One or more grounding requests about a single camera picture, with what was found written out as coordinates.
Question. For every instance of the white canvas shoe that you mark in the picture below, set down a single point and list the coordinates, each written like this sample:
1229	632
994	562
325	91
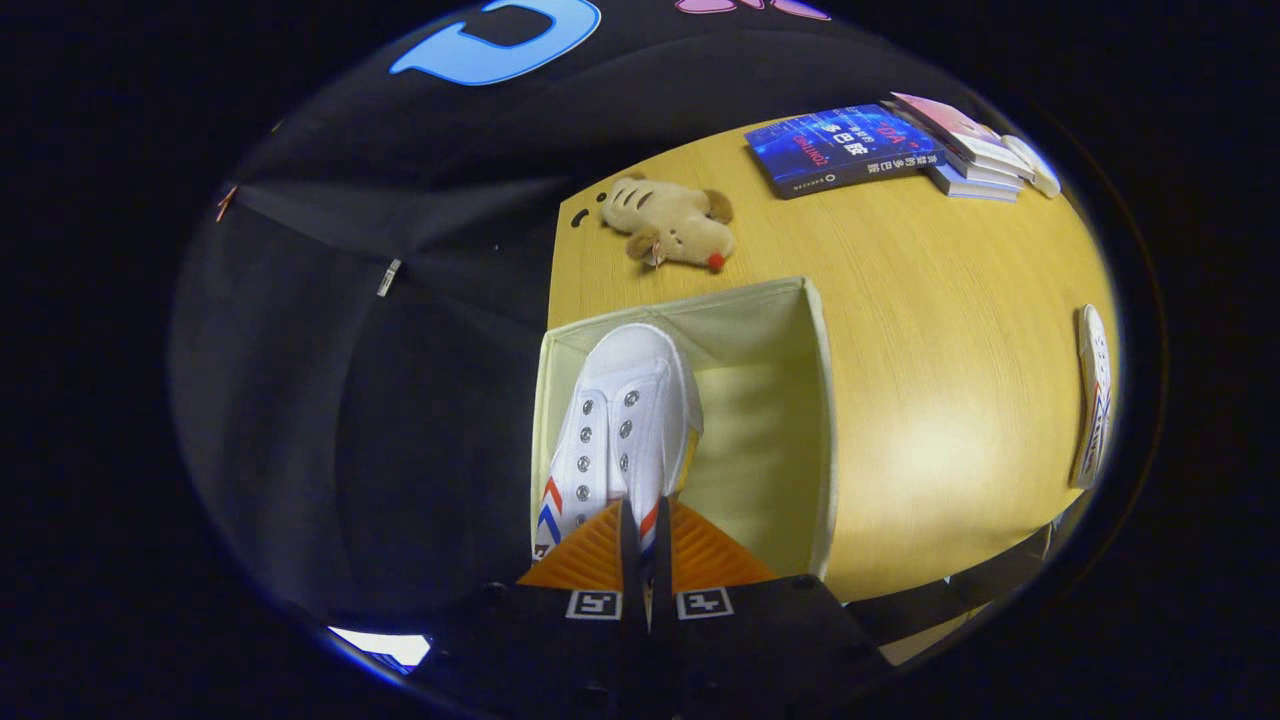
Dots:
630	400
1092	400

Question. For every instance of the pink cover book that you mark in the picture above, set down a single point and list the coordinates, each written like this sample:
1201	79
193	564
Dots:
940	118

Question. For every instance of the beige plush toy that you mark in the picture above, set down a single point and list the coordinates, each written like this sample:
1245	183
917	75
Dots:
670	225

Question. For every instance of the cream fabric storage box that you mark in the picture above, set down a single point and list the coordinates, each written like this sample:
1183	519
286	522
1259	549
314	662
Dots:
760	430

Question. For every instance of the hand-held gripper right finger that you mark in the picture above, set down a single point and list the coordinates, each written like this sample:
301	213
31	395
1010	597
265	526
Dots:
760	640

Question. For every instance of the pale blue book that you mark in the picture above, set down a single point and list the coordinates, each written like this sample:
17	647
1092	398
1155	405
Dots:
970	188

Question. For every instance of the pink clip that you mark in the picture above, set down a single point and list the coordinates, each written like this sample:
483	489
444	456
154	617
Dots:
227	203

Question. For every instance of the bright lit screen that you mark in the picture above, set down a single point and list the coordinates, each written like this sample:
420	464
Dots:
385	645

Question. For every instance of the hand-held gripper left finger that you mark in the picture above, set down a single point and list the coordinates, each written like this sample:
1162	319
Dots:
560	650

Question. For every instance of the blue cover book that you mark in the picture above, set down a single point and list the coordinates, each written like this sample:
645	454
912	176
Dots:
840	150

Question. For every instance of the white clip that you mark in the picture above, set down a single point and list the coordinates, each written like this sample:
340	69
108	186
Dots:
388	277

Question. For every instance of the dark furniture piece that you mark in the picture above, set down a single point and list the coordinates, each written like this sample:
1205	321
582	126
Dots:
990	580

